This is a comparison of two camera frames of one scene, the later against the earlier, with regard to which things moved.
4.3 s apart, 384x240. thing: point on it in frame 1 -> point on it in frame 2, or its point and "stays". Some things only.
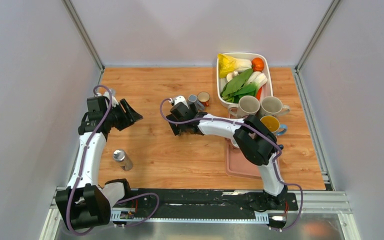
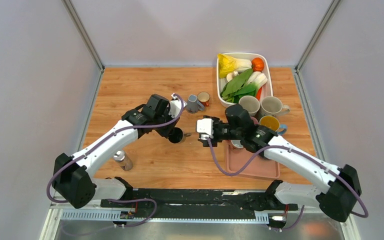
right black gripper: [175, 129] -> [214, 141]
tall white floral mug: [271, 105] stays
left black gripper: [129, 117] -> [165, 133]
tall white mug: [247, 105] stays
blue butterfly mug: [273, 124] stays
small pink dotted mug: [233, 143] stays
